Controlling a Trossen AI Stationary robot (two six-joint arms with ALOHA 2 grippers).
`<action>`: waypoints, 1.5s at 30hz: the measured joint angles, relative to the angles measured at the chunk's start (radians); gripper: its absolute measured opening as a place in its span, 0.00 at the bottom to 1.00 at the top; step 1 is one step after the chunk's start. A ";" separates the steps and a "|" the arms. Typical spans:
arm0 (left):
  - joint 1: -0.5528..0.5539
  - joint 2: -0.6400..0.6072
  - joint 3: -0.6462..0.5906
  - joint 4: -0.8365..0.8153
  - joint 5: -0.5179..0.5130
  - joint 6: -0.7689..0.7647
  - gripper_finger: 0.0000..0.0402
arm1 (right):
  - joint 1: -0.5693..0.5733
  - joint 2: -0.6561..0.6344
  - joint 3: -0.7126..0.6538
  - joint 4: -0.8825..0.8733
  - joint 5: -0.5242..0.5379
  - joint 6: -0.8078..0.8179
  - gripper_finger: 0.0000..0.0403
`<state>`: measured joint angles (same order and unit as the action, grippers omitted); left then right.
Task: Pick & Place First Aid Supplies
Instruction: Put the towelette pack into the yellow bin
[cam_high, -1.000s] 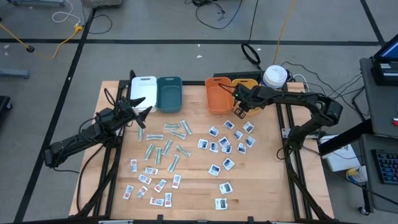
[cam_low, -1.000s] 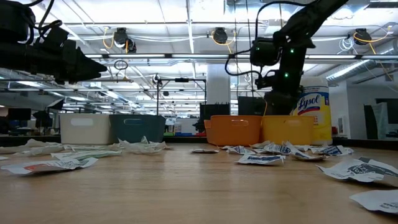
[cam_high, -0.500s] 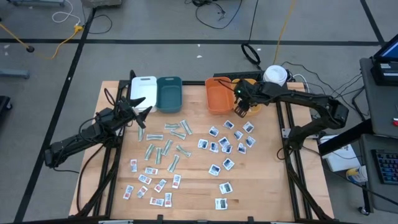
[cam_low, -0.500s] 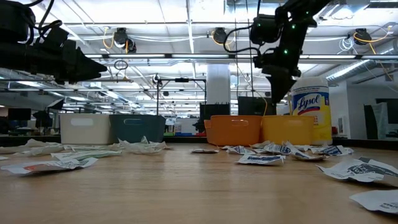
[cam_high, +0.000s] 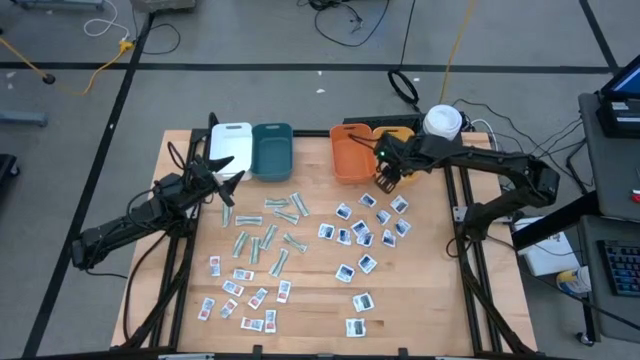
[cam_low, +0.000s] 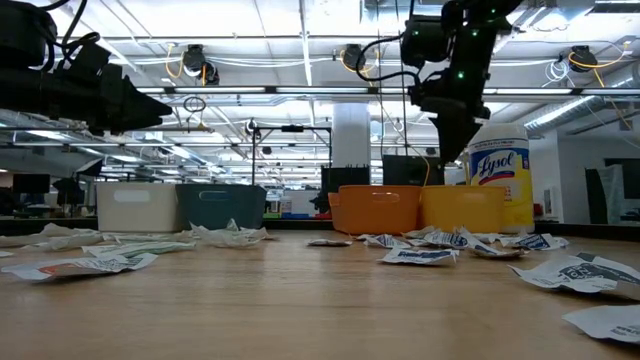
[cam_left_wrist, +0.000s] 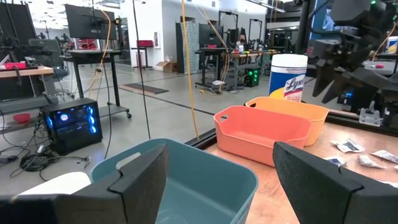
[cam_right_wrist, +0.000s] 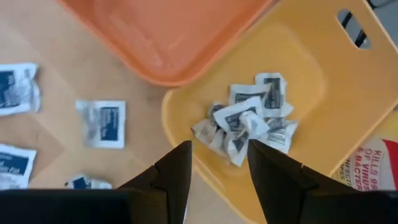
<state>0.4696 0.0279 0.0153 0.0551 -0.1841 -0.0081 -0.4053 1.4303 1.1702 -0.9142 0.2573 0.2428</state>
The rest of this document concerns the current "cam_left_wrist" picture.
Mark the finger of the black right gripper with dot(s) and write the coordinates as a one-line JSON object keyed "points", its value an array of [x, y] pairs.
{"points": [[319, 77], [334, 87]]}

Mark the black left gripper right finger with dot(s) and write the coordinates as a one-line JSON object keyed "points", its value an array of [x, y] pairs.
{"points": [[326, 196]]}

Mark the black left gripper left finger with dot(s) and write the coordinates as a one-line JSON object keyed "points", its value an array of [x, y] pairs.
{"points": [[93, 205]]}

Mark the white blue-print packet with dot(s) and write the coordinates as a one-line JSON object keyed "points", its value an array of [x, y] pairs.
{"points": [[390, 183], [368, 161], [387, 155], [335, 161], [348, 145]]}

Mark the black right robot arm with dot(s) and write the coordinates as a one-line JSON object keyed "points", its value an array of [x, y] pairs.
{"points": [[393, 15]]}

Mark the Lysol wipes canister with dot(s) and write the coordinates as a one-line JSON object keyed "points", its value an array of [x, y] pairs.
{"points": [[287, 81]]}

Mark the yellow label wipes canister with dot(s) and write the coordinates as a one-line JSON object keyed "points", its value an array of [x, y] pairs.
{"points": [[392, 45]]}

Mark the yellow plastic bin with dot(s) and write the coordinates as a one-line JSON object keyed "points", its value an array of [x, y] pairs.
{"points": [[295, 107]]}

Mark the green-lit computer tower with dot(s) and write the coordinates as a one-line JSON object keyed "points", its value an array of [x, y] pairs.
{"points": [[252, 77]]}

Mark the black glowing computer tower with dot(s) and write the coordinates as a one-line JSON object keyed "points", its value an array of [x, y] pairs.
{"points": [[71, 124]]}

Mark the person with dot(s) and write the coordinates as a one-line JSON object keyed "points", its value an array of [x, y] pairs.
{"points": [[241, 42]]}

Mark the orange plastic bin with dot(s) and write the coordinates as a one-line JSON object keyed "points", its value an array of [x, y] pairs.
{"points": [[248, 140]]}

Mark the teal plastic bin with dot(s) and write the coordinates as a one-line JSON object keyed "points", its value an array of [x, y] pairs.
{"points": [[202, 186]]}

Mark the red bowl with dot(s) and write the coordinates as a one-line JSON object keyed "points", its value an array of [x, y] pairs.
{"points": [[21, 118]]}

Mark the black desk monitor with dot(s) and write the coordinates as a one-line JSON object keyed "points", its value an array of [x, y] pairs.
{"points": [[211, 34]]}

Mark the dark floor mat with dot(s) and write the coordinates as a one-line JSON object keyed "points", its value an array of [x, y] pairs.
{"points": [[144, 88]]}

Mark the patterned grey panel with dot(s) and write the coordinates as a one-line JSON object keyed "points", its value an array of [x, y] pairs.
{"points": [[194, 46]]}

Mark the black rolling cart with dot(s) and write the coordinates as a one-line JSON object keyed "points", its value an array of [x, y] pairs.
{"points": [[93, 56]]}

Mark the wooden top desk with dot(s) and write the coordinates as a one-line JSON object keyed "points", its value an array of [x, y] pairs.
{"points": [[25, 72]]}

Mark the cardboard box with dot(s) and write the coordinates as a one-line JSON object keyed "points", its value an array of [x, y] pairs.
{"points": [[168, 66]]}

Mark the grey office chair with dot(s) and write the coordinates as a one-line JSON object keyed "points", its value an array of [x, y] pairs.
{"points": [[46, 53]]}

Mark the red tray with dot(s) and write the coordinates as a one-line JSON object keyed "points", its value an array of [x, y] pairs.
{"points": [[15, 65]]}

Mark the red box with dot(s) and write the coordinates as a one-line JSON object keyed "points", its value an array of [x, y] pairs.
{"points": [[145, 43]]}

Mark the black monitor on stand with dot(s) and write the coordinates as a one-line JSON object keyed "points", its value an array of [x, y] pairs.
{"points": [[90, 23]]}

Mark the white metal bracket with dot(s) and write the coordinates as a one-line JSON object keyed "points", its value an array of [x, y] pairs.
{"points": [[370, 119]]}

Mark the black vertical frame post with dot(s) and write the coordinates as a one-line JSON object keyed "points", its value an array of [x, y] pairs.
{"points": [[303, 28]]}

